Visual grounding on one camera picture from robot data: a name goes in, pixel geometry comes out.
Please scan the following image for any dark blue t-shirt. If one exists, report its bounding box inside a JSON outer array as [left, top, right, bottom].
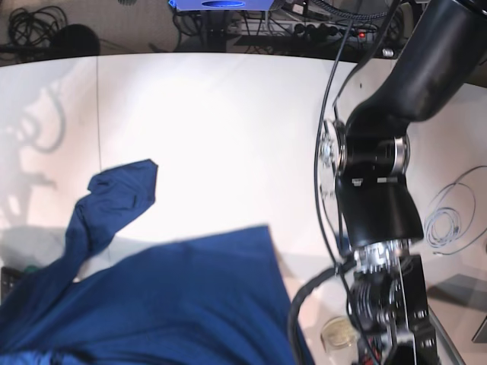
[[1, 160, 298, 364]]

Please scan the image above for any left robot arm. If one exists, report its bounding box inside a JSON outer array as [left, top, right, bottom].
[[287, 1, 486, 364]]

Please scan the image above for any clear glass jar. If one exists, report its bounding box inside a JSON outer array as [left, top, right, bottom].
[[320, 316, 358, 353]]

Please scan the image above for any blue box with hole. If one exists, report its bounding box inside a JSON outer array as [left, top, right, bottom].
[[168, 0, 273, 11]]

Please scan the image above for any black computer keyboard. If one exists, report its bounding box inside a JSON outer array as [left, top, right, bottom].
[[1, 266, 27, 302]]

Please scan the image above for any coiled white cable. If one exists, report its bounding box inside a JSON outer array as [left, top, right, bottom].
[[423, 164, 487, 256]]

